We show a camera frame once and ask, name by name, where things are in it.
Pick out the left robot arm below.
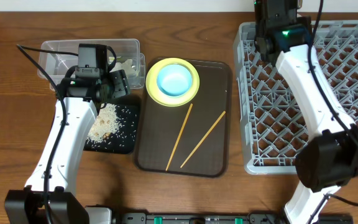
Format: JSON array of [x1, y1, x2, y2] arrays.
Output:
[[4, 44, 131, 223]]

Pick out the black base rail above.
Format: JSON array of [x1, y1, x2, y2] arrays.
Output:
[[85, 205, 354, 224]]

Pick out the light blue bowl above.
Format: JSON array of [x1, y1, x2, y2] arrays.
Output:
[[157, 64, 193, 96]]

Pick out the cooked rice leftovers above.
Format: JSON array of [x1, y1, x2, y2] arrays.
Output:
[[85, 103, 138, 147]]

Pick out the brown serving tray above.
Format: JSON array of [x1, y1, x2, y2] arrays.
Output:
[[134, 60, 232, 178]]

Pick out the wooden chopstick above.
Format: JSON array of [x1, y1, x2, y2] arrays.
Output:
[[165, 103, 193, 171], [180, 111, 226, 168]]

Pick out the grey dishwasher rack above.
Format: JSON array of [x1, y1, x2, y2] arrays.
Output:
[[233, 21, 358, 175]]

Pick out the right wooden chopstick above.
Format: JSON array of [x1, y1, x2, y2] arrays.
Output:
[[180, 111, 226, 168]]

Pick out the crumpled white tissue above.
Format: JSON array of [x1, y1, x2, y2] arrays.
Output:
[[110, 59, 138, 78]]

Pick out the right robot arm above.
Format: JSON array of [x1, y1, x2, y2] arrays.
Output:
[[254, 0, 358, 223]]

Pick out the yellow plate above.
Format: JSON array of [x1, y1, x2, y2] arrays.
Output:
[[145, 58, 200, 107]]

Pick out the clear plastic bin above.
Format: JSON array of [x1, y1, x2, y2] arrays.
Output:
[[39, 39, 145, 90]]

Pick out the left wooden chopstick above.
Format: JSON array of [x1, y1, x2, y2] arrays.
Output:
[[165, 103, 193, 171]]

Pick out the black waste tray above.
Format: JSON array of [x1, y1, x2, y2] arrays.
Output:
[[82, 96, 141, 155]]

